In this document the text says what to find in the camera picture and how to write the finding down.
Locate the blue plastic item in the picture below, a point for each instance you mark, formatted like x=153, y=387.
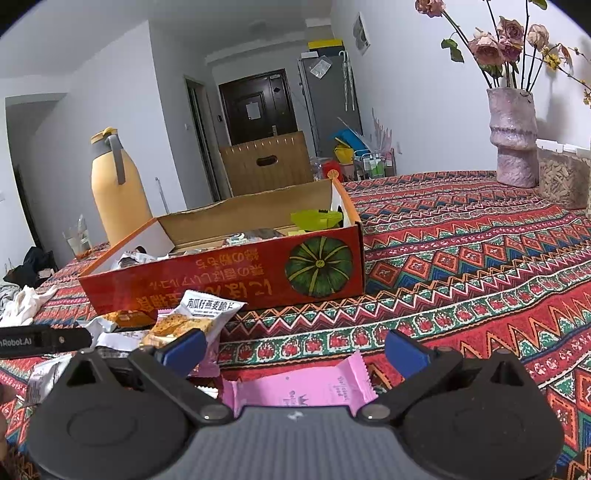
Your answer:
x=346, y=138

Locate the white cloth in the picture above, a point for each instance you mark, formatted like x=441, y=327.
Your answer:
x=25, y=304

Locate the red gift box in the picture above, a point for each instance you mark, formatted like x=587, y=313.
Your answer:
x=331, y=171

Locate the orange cardboard box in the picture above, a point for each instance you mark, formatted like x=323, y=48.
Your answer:
x=221, y=281

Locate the yellow plastic item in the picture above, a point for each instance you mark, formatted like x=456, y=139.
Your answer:
x=342, y=154

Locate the drinking glass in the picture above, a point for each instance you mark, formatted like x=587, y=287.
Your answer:
x=78, y=242

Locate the yellow box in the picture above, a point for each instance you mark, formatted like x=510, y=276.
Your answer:
x=325, y=44

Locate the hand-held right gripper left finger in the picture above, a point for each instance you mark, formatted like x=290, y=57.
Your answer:
x=184, y=347

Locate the grey interior door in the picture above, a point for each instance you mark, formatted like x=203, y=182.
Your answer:
x=203, y=138

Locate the green snack packet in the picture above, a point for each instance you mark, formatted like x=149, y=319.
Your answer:
x=314, y=219

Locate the crumpled white snack packet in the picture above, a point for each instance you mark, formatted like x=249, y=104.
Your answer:
x=134, y=256
x=240, y=239

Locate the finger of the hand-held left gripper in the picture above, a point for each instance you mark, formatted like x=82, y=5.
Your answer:
x=69, y=339

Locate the white folded umbrella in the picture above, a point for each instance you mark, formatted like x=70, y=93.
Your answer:
x=346, y=78

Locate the clear plastic sleeve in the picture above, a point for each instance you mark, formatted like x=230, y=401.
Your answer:
x=321, y=67

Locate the black bag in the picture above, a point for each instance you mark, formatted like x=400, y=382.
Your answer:
x=34, y=265

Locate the dried pink roses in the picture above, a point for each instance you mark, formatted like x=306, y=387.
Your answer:
x=487, y=50

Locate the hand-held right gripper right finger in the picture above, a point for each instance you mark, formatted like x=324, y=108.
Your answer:
x=406, y=353

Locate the clear plastic container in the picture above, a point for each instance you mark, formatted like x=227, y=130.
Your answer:
x=563, y=180

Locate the pink textured vase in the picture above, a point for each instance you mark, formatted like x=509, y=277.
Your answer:
x=515, y=147

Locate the yellow flower twigs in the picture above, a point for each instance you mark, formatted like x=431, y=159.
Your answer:
x=551, y=57

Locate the yellow thermos jug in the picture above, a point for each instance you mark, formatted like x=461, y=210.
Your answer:
x=120, y=198

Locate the pink feather decoration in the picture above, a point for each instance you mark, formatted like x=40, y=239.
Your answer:
x=382, y=134

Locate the pink snack packet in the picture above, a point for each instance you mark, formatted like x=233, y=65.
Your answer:
x=207, y=360
x=300, y=385

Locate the grey refrigerator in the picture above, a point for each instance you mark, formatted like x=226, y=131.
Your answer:
x=328, y=101

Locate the dark entrance door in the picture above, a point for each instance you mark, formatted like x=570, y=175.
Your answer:
x=258, y=110

